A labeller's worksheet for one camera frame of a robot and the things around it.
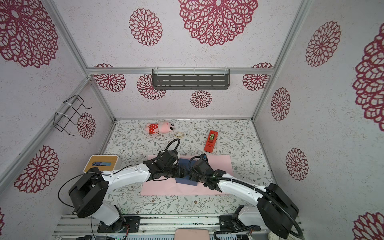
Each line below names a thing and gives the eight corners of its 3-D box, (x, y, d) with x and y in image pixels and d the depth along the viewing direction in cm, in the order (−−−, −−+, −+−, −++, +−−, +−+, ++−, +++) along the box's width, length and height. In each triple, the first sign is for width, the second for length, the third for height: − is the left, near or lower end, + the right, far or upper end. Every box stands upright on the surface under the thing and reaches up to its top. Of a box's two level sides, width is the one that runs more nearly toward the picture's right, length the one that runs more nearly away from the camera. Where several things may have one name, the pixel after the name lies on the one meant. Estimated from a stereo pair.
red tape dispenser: (203, 151, 104) (204, 145, 99) (209, 135, 113) (210, 129, 107) (212, 153, 103) (213, 147, 97) (217, 138, 111) (218, 131, 106)
